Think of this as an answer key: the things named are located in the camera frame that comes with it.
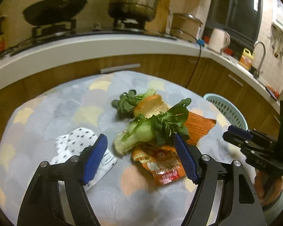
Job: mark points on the black frying pan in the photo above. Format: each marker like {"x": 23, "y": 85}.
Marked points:
{"x": 52, "y": 11}

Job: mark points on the white electric kettle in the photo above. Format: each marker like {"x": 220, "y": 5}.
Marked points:
{"x": 219, "y": 40}

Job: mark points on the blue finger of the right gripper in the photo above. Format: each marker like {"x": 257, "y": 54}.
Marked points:
{"x": 244, "y": 134}

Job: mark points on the white water heater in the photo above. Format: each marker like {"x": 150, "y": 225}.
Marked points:
{"x": 277, "y": 14}

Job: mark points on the orange red snack bag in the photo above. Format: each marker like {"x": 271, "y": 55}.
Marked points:
{"x": 164, "y": 162}

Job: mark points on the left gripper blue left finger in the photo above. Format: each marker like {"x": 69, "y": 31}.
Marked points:
{"x": 94, "y": 159}

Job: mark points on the yellow detergent bottle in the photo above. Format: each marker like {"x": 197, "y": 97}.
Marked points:
{"x": 246, "y": 59}

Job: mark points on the green bok choy small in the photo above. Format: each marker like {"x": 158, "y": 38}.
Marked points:
{"x": 127, "y": 101}

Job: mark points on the beige rice cooker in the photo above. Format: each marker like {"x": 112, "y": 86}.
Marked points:
{"x": 186, "y": 27}

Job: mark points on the blue small box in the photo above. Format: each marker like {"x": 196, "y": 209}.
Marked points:
{"x": 201, "y": 42}

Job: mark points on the grey sleeve right forearm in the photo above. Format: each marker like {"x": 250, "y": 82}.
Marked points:
{"x": 272, "y": 211}

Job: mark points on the black gas stove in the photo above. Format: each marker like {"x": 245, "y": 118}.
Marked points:
{"x": 97, "y": 29}

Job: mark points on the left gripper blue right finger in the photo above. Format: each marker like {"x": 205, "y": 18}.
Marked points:
{"x": 186, "y": 159}

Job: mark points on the dark kitchen window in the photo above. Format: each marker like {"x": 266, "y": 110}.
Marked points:
{"x": 240, "y": 18}

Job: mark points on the wooden cutting board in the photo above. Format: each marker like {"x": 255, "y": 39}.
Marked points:
{"x": 159, "y": 23}

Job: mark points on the light blue laundry basket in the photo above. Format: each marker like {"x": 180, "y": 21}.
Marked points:
{"x": 229, "y": 110}

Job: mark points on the green bok choy large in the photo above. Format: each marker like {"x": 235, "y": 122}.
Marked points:
{"x": 160, "y": 128}

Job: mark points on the wooden base cabinets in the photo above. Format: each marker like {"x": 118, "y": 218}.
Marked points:
{"x": 204, "y": 75}

